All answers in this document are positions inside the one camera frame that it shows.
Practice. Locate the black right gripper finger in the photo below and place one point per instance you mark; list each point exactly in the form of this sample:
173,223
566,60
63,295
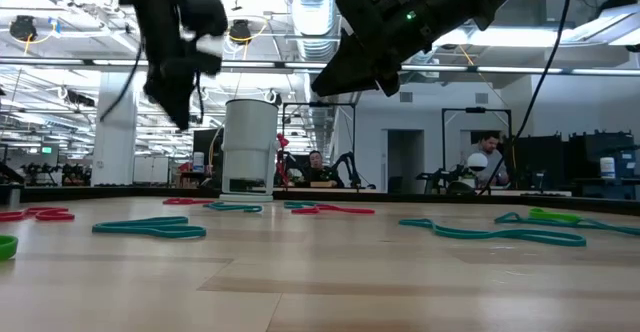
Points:
350,86
340,67

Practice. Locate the white canister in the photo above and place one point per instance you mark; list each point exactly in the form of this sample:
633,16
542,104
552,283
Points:
198,161
607,167

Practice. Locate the red rubber band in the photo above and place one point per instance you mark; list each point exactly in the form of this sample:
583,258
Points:
350,211
180,201
60,216

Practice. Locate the white building column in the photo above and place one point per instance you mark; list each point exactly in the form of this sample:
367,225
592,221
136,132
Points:
115,137

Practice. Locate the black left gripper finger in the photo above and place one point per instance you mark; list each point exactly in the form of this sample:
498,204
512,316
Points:
167,102
182,102

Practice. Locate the white dome lamp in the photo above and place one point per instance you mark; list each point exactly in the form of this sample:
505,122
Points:
476,161

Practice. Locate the white cabinet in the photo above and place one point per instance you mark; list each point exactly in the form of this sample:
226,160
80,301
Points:
150,169

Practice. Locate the teal rubber band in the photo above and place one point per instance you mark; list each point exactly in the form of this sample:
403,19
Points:
615,228
295,204
240,208
500,234
115,228

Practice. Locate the green exit sign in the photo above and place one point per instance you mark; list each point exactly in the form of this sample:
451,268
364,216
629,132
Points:
46,149

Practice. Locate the black metal frame stand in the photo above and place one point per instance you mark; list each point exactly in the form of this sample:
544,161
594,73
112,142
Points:
320,104
475,109

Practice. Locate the person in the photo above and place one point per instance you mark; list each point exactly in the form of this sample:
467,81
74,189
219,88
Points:
487,147
316,164

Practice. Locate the white cylindrical container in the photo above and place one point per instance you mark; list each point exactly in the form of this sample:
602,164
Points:
247,137

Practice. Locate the long white light bar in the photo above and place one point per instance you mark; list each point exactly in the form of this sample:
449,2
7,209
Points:
50,62

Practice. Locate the black background robot arm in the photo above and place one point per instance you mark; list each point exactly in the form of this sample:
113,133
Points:
440,176
350,164

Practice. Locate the green rubber band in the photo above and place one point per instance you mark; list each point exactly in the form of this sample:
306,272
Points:
555,216
9,246

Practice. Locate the black cabinets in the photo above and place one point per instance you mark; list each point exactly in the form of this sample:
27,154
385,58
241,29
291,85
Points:
625,152

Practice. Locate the black background robot arms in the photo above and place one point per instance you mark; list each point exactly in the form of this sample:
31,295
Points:
75,173

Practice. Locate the red background object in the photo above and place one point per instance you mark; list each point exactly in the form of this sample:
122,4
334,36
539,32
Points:
283,142

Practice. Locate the silver ventilation duct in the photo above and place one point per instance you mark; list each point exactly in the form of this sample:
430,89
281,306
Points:
312,12

